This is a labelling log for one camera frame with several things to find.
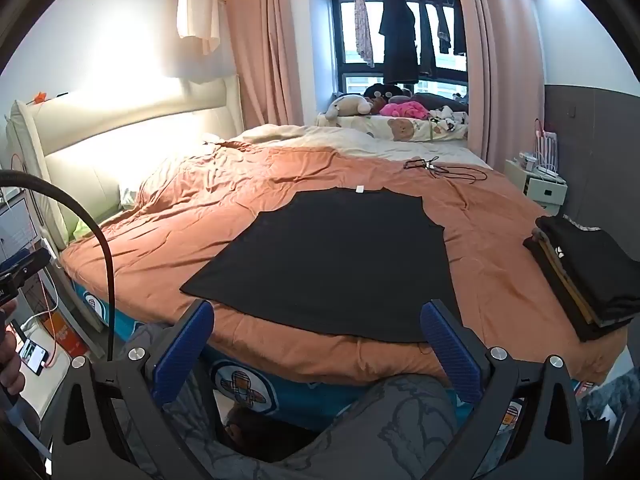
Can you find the person's left hand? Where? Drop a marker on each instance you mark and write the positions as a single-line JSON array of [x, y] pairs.
[[10, 360]]

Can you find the open laptop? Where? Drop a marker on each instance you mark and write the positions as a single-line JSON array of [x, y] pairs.
[[17, 225]]

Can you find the cream duvet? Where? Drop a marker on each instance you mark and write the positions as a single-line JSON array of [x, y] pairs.
[[350, 137]]

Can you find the orange blanket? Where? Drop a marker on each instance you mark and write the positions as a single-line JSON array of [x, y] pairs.
[[200, 200]]

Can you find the black framed window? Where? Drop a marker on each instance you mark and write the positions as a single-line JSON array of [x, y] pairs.
[[347, 35]]

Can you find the black and white patterned cloth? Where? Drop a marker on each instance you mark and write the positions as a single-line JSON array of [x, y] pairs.
[[450, 116]]

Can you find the pink fluffy cloth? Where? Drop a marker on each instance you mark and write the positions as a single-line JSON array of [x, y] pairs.
[[407, 108]]

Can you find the bear print cushion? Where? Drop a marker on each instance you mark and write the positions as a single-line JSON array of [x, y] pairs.
[[400, 130]]

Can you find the black t-shirt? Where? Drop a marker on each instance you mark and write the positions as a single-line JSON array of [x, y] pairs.
[[330, 260]]

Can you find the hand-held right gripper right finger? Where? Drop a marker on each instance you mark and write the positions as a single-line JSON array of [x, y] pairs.
[[447, 355]]

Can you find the dark hanging garment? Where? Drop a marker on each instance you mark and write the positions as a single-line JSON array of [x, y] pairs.
[[426, 35], [444, 25]]

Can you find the cream padded headboard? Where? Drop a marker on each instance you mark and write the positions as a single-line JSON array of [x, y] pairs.
[[150, 135]]

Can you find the white nightstand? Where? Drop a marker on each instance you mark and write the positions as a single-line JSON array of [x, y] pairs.
[[545, 192]]

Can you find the stack of folded dark clothes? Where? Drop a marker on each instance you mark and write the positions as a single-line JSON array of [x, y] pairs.
[[590, 270]]

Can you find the orange paper bag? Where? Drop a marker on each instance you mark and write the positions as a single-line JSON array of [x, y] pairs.
[[67, 335]]

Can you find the green pillow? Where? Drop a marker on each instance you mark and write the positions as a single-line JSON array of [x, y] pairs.
[[82, 230]]

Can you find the floral hanging garment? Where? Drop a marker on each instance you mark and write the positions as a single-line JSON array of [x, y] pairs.
[[363, 30]]

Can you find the white hanging cloth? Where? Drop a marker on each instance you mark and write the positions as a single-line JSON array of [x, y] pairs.
[[197, 5]]

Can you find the pink curtain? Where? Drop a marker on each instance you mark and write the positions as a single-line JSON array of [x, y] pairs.
[[260, 50], [500, 60]]

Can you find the smartphone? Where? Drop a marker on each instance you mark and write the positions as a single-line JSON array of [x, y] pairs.
[[34, 355]]

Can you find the white side table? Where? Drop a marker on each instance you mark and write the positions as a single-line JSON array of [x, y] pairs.
[[50, 390]]

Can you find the dark plush toy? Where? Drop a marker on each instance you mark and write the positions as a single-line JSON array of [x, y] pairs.
[[385, 91]]

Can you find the blue printed bedsheet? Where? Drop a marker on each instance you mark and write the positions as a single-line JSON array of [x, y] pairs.
[[300, 395]]

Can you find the small orange toy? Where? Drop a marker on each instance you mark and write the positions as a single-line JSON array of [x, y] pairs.
[[40, 96]]

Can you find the person's gray patterned pants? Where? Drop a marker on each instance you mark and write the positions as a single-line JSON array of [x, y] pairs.
[[390, 420]]

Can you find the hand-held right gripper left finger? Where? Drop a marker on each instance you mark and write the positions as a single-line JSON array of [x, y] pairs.
[[182, 352]]

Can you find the cream plush toy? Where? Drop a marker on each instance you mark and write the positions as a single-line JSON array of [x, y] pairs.
[[350, 105]]

